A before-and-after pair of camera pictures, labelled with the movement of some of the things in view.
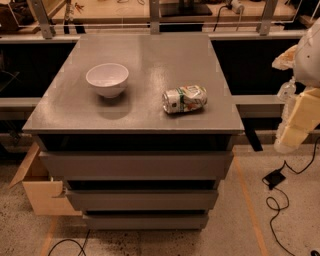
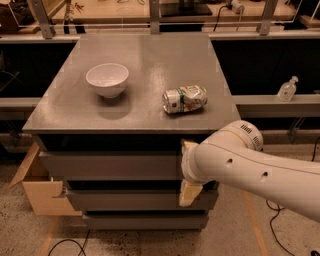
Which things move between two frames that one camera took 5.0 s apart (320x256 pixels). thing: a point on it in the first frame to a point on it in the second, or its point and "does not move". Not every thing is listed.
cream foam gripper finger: x=286 y=60 to x=186 y=145
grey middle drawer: x=143 y=200 does not move
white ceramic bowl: x=109 y=79 does not move
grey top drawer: x=136 y=166 does not move
